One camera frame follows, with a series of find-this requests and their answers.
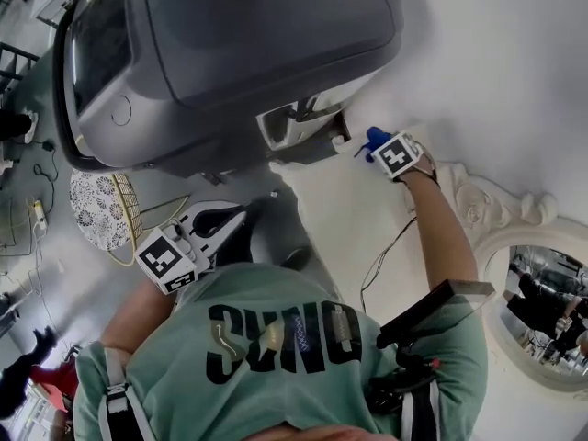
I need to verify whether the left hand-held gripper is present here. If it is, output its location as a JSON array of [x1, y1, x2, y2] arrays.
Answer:
[[135, 199, 250, 296]]

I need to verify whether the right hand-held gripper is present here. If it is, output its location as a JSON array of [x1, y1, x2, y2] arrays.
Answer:
[[370, 130, 424, 181]]

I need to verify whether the blue cloth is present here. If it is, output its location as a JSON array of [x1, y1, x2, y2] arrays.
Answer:
[[353, 125, 391, 163]]

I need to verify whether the person's right forearm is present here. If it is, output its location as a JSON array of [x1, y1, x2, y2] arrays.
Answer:
[[403, 172, 481, 293]]

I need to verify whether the person's left forearm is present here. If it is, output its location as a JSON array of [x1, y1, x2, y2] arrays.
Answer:
[[100, 276, 178, 353]]

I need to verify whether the white dressing table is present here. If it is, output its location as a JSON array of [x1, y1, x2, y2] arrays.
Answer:
[[268, 121, 479, 321]]

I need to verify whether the person's right hand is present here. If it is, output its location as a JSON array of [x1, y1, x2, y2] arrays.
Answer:
[[399, 144, 437, 183]]

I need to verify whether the black chest-mounted tablet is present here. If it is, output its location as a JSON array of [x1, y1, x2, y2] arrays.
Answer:
[[377, 278, 497, 351]]

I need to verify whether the white power strip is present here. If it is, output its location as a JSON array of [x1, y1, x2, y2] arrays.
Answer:
[[31, 199, 50, 238]]

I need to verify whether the green printed t-shirt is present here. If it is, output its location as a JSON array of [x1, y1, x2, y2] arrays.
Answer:
[[73, 262, 488, 441]]

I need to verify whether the dark grey large appliance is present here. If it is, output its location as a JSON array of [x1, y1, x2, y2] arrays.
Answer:
[[52, 0, 405, 178]]

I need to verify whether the gold wire basket patterned cushion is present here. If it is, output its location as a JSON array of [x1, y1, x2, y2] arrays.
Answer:
[[68, 170, 192, 266]]

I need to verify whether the white black shoulder strap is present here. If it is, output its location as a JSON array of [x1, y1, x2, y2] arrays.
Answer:
[[399, 379, 437, 441], [98, 346, 157, 441]]

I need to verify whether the oval mirror carved white frame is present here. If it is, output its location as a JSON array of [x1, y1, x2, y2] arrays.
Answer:
[[435, 161, 588, 401]]

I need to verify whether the black chest mount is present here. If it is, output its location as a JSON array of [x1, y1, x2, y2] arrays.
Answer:
[[367, 346, 442, 417]]

